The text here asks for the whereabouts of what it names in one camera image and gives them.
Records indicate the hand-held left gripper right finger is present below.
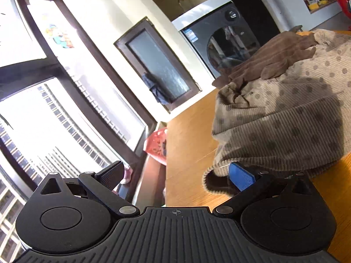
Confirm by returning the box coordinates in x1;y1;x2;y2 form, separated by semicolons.
212;162;314;217

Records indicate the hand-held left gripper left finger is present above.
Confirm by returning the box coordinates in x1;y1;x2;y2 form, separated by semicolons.
41;160;140;217

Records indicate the dark framed frosted glass door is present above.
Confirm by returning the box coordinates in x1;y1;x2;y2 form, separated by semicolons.
113;16;202;113

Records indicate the beige polka dot corduroy garment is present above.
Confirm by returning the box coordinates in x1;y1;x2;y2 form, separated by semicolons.
202;29;351;195

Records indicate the blue cloth on door handle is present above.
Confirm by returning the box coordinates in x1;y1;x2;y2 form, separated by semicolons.
141;73;171;106

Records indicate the brown cloth garment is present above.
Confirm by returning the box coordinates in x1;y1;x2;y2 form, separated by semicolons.
212;31;320;89

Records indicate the grey front-load washing machine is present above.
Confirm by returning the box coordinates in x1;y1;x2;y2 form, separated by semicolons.
179;1;261;79

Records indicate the colourful window sticker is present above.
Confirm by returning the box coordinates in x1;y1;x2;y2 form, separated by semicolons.
41;14;76;49

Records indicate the red plastic stool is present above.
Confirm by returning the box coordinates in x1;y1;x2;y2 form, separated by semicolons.
144;127;168;166

